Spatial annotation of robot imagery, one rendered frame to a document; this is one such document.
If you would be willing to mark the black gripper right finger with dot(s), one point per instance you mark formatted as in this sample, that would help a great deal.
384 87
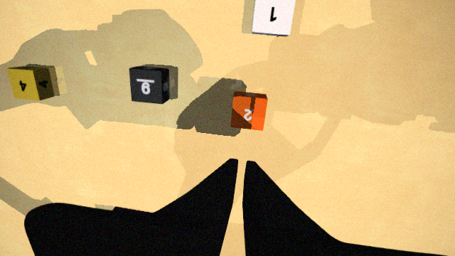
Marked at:
275 226

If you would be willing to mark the yellow block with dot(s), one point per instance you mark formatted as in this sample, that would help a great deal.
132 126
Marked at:
31 83

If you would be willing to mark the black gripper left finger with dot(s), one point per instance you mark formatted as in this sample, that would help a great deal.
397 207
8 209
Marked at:
192 225

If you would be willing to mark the orange block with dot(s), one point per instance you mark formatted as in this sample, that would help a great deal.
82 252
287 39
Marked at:
248 110

